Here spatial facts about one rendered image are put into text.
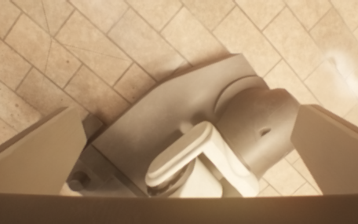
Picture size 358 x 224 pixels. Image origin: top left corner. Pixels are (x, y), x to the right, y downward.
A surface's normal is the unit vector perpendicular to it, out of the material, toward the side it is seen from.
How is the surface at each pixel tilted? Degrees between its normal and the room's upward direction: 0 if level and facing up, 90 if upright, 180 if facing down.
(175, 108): 0
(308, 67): 0
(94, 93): 0
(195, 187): 50
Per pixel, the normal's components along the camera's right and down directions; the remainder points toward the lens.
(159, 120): 0.05, 0.26
